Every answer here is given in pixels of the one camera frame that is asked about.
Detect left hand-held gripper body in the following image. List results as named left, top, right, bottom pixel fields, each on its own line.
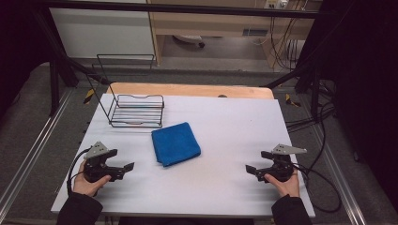
left=83, top=141, right=126, bottom=184

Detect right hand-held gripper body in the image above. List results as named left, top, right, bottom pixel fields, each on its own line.
left=256, top=143, right=308, bottom=183

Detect blue microfibre towel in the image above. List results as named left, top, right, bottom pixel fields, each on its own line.
left=151, top=121, right=202, bottom=168

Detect black wire rack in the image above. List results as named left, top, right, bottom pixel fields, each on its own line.
left=85, top=53, right=165, bottom=129

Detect person's right hand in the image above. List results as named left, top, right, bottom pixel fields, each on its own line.
left=264, top=169, right=301, bottom=199

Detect person's left hand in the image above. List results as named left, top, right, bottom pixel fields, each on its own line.
left=72, top=161, right=113, bottom=198

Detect white table sheet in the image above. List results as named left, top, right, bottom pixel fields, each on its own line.
left=51, top=93, right=316, bottom=218

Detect yellow black floor tape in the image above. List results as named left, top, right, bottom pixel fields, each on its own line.
left=83, top=88, right=96, bottom=105
left=284, top=93, right=302, bottom=108

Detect wooden table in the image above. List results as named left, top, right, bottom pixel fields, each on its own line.
left=106, top=82, right=275, bottom=100

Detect white cabinet panel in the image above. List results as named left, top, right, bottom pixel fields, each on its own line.
left=49, top=7, right=156, bottom=59

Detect wooden desk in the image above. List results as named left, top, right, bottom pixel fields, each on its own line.
left=146, top=0, right=324, bottom=68

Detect white chair base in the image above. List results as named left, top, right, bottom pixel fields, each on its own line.
left=171, top=34, right=207, bottom=49

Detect white power strip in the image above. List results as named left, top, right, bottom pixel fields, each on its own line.
left=264, top=0, right=289, bottom=10

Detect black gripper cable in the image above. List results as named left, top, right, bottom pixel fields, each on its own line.
left=66, top=147, right=92, bottom=197
left=293, top=163, right=343, bottom=215

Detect bundle of black floor cables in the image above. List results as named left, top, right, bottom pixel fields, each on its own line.
left=285, top=79, right=336, bottom=134

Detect aluminium floor rail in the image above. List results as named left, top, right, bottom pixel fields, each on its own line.
left=312, top=124, right=368, bottom=225
left=0, top=88, right=75, bottom=214

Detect black frame stand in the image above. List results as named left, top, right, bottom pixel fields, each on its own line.
left=265, top=18, right=332, bottom=121
left=32, top=8, right=111, bottom=117

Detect hanging black desk cables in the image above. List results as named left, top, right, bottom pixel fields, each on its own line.
left=269, top=16, right=302, bottom=71

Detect black frame crossbar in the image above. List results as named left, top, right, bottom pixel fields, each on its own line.
left=40, top=0, right=324, bottom=20

